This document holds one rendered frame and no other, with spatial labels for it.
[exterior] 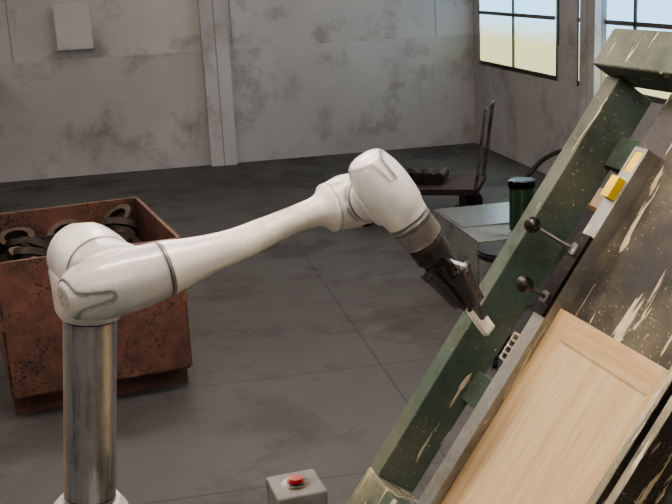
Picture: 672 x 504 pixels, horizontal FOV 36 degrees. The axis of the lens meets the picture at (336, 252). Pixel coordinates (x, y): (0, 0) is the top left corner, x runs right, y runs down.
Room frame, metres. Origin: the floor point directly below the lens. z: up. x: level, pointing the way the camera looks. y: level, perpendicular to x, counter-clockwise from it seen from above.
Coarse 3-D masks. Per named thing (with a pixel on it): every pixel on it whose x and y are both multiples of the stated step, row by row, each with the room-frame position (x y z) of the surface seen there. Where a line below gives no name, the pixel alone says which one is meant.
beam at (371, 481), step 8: (368, 472) 2.28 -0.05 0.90; (368, 480) 2.26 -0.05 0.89; (376, 480) 2.23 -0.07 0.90; (384, 480) 2.23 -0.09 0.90; (360, 488) 2.26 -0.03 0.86; (368, 488) 2.24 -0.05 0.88; (376, 488) 2.21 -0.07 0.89; (384, 488) 2.18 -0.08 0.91; (392, 488) 2.20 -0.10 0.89; (400, 488) 2.24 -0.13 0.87; (352, 496) 2.27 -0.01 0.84; (360, 496) 2.24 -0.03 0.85; (368, 496) 2.21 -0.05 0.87; (376, 496) 2.19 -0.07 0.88; (384, 496) 2.16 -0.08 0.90; (392, 496) 2.14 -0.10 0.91; (400, 496) 2.17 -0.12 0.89; (408, 496) 2.21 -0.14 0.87
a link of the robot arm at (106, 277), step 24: (96, 240) 1.76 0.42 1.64; (120, 240) 1.77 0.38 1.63; (72, 264) 1.72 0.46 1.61; (96, 264) 1.68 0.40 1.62; (120, 264) 1.68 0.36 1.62; (144, 264) 1.69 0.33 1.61; (72, 288) 1.65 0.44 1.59; (96, 288) 1.65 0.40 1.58; (120, 288) 1.66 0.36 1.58; (144, 288) 1.67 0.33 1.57; (168, 288) 1.70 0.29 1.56; (72, 312) 1.65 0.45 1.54; (96, 312) 1.65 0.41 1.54; (120, 312) 1.67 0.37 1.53
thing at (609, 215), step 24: (624, 168) 2.19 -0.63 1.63; (648, 168) 2.16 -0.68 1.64; (624, 192) 2.15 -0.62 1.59; (600, 216) 2.16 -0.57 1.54; (624, 216) 2.15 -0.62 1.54; (600, 240) 2.13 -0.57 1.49; (576, 288) 2.12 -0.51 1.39; (552, 312) 2.10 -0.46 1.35; (528, 336) 2.10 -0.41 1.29; (504, 360) 2.12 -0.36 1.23; (528, 360) 2.08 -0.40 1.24; (504, 384) 2.07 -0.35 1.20; (480, 408) 2.08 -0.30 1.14; (480, 432) 2.05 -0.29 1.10; (456, 456) 2.05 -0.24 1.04; (432, 480) 2.06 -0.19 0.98
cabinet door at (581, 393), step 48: (576, 336) 2.00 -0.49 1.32; (528, 384) 2.03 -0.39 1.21; (576, 384) 1.91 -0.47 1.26; (624, 384) 1.80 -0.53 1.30; (528, 432) 1.94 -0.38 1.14; (576, 432) 1.82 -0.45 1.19; (624, 432) 1.72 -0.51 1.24; (480, 480) 1.97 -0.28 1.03; (528, 480) 1.85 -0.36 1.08; (576, 480) 1.74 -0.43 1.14
